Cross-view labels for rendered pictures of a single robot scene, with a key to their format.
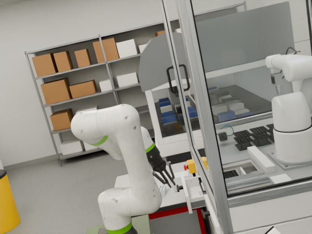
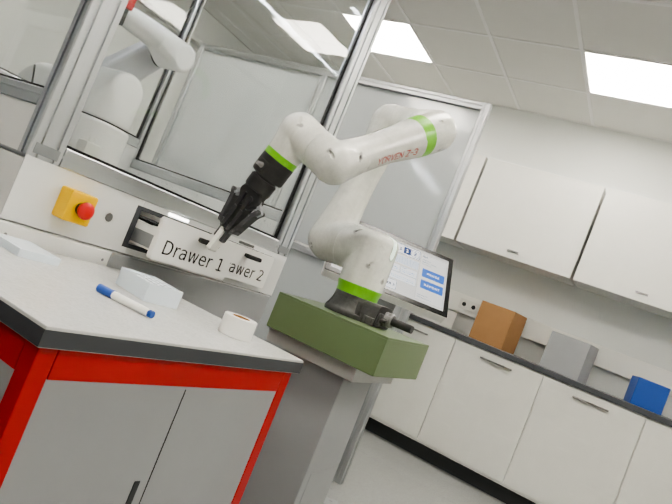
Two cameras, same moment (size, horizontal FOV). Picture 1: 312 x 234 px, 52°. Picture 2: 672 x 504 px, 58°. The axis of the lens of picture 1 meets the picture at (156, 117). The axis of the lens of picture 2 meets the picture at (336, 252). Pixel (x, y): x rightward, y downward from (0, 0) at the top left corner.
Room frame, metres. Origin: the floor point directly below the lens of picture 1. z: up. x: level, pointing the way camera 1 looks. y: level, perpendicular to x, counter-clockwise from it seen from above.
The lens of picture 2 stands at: (2.90, 1.05, 0.95)
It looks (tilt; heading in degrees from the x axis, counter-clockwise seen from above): 2 degrees up; 210
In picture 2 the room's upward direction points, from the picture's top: 22 degrees clockwise
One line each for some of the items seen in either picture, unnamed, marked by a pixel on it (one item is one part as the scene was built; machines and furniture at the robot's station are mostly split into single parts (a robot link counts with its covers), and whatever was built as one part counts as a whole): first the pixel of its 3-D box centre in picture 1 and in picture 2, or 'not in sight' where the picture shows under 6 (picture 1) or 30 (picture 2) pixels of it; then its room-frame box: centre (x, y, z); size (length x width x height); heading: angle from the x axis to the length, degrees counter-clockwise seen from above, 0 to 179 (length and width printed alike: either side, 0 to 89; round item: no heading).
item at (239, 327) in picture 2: not in sight; (237, 326); (1.87, 0.31, 0.78); 0.07 x 0.07 x 0.04
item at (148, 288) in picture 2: (156, 191); (149, 287); (1.94, 0.11, 0.78); 0.12 x 0.08 x 0.04; 77
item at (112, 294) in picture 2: not in sight; (125, 300); (2.10, 0.23, 0.77); 0.14 x 0.02 x 0.02; 94
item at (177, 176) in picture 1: (179, 175); (24, 248); (2.12, -0.07, 0.77); 0.13 x 0.09 x 0.02; 85
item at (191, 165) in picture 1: (191, 166); (76, 206); (1.98, -0.15, 0.88); 0.07 x 0.05 x 0.07; 178
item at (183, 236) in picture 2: (185, 191); (194, 250); (1.65, -0.07, 0.87); 0.29 x 0.02 x 0.11; 178
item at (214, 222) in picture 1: (212, 218); (241, 263); (1.33, -0.15, 0.87); 0.29 x 0.02 x 0.11; 178
